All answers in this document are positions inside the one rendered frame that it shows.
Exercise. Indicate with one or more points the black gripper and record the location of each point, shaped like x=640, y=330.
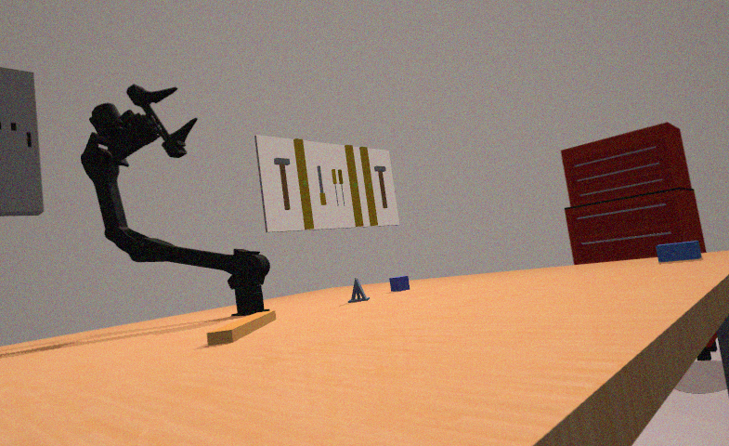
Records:
x=174, y=143

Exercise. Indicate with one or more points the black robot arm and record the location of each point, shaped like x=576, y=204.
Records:
x=247, y=268

